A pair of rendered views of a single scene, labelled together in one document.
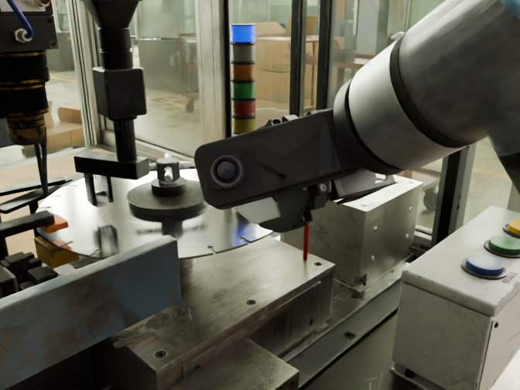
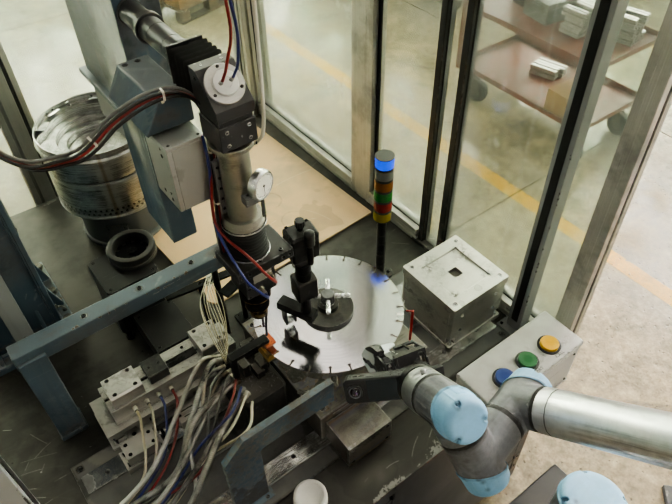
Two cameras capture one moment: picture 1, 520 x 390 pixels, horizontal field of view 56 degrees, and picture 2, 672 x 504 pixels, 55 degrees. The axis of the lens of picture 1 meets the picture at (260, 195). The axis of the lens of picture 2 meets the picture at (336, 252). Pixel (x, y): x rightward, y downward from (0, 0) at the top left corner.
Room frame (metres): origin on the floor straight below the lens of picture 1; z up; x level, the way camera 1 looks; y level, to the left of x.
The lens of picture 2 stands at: (-0.28, -0.05, 2.03)
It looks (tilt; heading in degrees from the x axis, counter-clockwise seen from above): 45 degrees down; 10
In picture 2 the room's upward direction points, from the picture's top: 1 degrees counter-clockwise
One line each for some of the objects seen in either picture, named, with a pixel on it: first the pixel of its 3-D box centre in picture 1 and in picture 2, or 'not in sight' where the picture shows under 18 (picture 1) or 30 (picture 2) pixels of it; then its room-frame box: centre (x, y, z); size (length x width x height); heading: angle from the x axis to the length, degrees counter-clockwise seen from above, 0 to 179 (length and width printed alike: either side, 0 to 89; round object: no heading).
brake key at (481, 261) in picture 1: (484, 268); (504, 378); (0.50, -0.27, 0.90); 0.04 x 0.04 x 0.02
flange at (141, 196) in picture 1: (169, 189); (328, 305); (0.60, 0.12, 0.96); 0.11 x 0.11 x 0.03
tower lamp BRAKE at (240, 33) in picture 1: (242, 33); (384, 160); (0.89, 0.03, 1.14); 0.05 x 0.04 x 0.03; 46
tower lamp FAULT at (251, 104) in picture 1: (243, 107); (382, 203); (0.89, 0.03, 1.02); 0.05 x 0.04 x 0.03; 46
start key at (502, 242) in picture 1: (504, 248); (527, 361); (0.55, -0.31, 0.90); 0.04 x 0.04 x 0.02
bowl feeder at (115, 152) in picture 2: not in sight; (111, 175); (1.00, 0.80, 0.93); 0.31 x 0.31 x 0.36
